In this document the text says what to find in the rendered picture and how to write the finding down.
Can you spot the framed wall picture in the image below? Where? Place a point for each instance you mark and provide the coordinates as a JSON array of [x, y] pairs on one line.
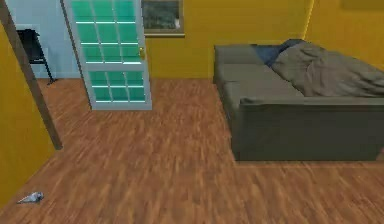
[[162, 16]]

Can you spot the brass door knob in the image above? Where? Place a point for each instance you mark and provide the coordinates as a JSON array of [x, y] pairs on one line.
[[141, 52]]

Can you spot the black chair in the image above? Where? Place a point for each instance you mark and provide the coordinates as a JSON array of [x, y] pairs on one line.
[[33, 48]]

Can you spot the small grey cone object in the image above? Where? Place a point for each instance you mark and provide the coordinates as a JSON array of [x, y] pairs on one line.
[[31, 198]]

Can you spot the white door with green panes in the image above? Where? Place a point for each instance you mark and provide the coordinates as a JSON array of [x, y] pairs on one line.
[[110, 56]]

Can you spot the grey sofa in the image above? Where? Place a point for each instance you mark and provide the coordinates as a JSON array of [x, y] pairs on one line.
[[266, 120]]

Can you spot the blue pillow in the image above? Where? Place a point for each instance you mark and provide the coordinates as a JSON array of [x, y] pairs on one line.
[[271, 53]]

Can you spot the grey blanket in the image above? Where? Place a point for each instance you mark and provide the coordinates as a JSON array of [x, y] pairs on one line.
[[330, 73]]

